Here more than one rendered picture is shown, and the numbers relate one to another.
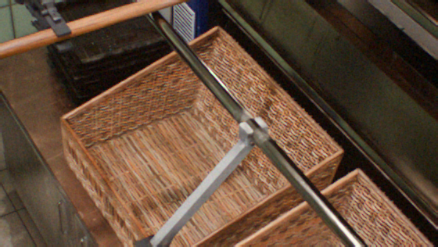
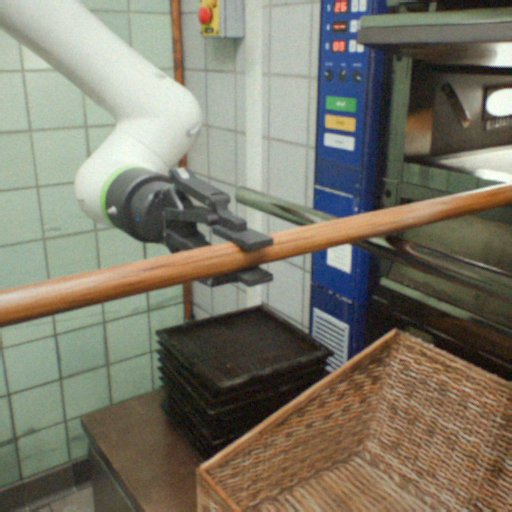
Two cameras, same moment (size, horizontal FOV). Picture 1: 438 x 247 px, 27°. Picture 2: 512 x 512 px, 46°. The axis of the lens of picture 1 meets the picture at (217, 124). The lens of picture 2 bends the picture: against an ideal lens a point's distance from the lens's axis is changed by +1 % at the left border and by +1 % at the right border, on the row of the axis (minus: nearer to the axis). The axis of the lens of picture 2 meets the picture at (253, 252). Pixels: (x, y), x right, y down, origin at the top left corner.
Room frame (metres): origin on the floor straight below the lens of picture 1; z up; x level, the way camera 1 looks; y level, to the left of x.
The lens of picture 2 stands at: (0.90, 0.33, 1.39)
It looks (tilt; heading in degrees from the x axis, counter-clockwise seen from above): 19 degrees down; 358
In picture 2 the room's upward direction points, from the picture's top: straight up
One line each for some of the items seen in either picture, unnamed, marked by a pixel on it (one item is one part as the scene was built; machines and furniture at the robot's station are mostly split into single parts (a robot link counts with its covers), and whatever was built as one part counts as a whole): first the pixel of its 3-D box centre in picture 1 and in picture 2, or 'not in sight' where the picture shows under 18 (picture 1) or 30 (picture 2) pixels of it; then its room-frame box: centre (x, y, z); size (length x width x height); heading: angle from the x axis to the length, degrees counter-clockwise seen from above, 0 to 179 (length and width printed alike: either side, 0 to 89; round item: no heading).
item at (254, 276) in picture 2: (59, 40); (242, 270); (1.47, 0.32, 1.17); 0.07 x 0.03 x 0.01; 32
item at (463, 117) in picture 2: not in sight; (455, 105); (2.09, -0.11, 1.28); 0.09 x 0.02 x 0.09; 122
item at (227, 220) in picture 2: (52, 10); (228, 212); (1.49, 0.34, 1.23); 0.05 x 0.01 x 0.03; 32
